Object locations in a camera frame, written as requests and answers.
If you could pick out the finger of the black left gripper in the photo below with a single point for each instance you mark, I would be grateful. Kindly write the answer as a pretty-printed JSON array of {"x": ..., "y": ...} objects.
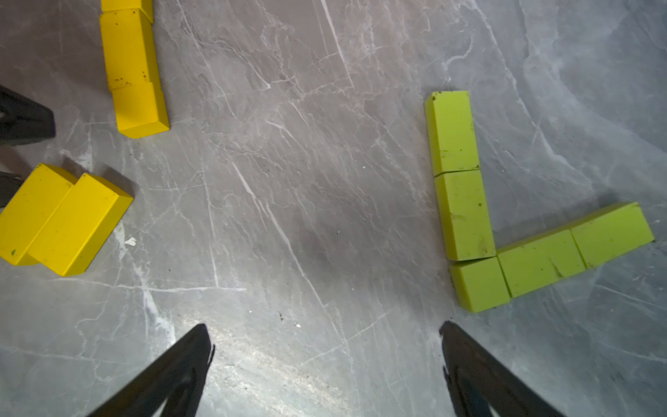
[
  {"x": 9, "y": 185},
  {"x": 24, "y": 121}
]

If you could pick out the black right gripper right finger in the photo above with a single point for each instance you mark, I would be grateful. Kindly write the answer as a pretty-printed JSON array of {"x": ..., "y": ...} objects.
[{"x": 479, "y": 385}]

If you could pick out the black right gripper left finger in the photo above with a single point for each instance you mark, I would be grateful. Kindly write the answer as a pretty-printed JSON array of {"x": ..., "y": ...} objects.
[{"x": 172, "y": 385}]

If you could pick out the small yellow cube block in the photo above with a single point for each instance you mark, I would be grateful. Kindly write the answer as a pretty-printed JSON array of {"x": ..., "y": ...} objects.
[{"x": 140, "y": 110}]

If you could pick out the lime green long block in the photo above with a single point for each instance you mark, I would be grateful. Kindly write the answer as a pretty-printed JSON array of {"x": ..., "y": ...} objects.
[
  {"x": 451, "y": 134},
  {"x": 540, "y": 261},
  {"x": 610, "y": 232},
  {"x": 464, "y": 216}
]

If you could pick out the yellow long block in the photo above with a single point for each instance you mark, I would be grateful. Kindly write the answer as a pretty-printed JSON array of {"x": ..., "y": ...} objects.
[
  {"x": 145, "y": 6},
  {"x": 81, "y": 224},
  {"x": 24, "y": 217},
  {"x": 129, "y": 49}
]

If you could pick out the small lime green cube block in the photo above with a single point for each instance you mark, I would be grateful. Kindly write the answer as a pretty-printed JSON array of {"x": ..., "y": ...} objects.
[{"x": 479, "y": 285}]

